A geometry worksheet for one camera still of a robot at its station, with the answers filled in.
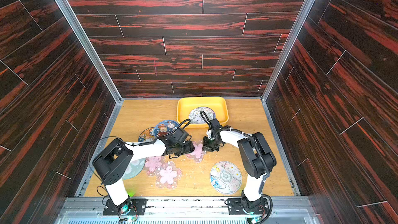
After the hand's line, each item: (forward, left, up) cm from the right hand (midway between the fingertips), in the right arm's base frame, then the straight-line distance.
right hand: (205, 147), depth 95 cm
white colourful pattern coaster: (-18, -11, +1) cm, 21 cm away
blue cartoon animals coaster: (+8, +39, 0) cm, 40 cm away
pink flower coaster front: (-18, +21, 0) cm, 27 cm away
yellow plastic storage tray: (+35, +16, +1) cm, 38 cm away
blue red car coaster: (+14, +29, +1) cm, 32 cm away
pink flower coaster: (-11, +31, +1) cm, 33 cm away
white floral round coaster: (+23, +8, +2) cm, 24 cm away
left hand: (-3, +7, +2) cm, 8 cm away
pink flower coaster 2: (-5, +5, +1) cm, 7 cm away
